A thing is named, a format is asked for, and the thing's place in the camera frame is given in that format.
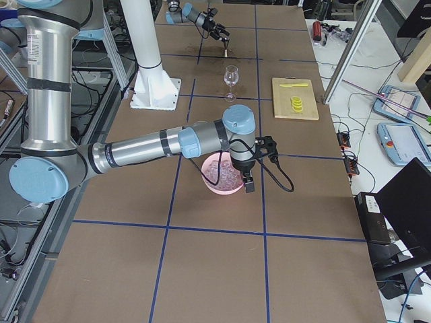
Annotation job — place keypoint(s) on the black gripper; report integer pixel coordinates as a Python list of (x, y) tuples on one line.
[(213, 27), (244, 166)]

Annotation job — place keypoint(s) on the black box device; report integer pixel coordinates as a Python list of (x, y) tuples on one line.
[(372, 221)]

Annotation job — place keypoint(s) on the teach pendant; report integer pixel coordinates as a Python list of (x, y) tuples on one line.
[(402, 142), (404, 98)]

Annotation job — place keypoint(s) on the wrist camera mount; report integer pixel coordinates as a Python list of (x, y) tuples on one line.
[(266, 147)]

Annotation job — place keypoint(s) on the teach pendant near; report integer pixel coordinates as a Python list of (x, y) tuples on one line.
[(402, 142)]

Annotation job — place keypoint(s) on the steel jigger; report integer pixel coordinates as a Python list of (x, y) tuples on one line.
[(225, 48)]

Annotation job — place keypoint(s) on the black monitor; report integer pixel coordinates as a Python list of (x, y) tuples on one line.
[(405, 202)]

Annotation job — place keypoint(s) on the wooden plank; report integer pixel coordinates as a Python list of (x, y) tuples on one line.
[(417, 62)]

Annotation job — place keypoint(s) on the yellow plastic knife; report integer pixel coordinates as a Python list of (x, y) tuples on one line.
[(290, 85)]

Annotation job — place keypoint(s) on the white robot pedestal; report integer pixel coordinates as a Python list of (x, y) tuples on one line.
[(153, 89)]

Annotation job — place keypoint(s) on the aluminium frame post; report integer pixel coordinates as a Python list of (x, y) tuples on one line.
[(360, 29)]

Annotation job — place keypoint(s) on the clear ice cubes pile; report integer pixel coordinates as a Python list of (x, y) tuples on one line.
[(224, 178)]

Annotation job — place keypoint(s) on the teach pendant far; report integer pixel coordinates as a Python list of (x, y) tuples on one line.
[(404, 98)]

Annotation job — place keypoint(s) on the red bottle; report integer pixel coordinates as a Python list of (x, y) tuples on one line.
[(316, 31)]

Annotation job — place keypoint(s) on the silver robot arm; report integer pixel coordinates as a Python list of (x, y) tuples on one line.
[(51, 163), (200, 19)]

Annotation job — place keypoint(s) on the clear wine glass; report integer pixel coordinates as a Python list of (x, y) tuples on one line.
[(231, 77)]

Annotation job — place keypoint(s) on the pink bowl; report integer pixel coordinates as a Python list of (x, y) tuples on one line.
[(206, 163)]

